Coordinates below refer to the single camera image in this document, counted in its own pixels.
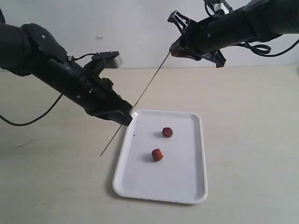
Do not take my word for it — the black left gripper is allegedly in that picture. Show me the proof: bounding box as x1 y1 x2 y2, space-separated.
35 59 133 126

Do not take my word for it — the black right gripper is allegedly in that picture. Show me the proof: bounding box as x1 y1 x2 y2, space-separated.
167 7 256 68

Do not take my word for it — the dark red dried date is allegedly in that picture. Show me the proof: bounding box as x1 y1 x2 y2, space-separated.
162 127 173 138
151 148 164 161
171 51 180 57

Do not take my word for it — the thin metal skewer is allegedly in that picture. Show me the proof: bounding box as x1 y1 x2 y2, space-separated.
100 51 171 156

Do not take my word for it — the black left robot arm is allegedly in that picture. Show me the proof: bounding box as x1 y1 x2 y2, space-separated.
0 15 132 126

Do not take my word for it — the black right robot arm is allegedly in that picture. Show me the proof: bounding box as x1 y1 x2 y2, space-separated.
167 0 299 68

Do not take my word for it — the white rectangular plastic tray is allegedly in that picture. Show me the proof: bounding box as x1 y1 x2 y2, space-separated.
113 109 208 204

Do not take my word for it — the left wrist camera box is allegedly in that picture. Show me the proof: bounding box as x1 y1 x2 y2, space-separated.
84 51 123 70

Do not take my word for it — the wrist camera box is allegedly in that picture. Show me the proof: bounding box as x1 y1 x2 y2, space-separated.
204 0 233 14
84 51 123 70

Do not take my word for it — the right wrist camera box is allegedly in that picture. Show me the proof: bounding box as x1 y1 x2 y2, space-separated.
204 0 233 14

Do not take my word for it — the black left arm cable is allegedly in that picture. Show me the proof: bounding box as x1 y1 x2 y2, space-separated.
0 93 64 126

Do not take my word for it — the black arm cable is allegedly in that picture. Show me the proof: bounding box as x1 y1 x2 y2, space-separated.
0 93 64 126
203 0 299 58

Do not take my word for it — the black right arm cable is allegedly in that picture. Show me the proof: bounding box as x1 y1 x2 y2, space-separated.
203 0 299 58

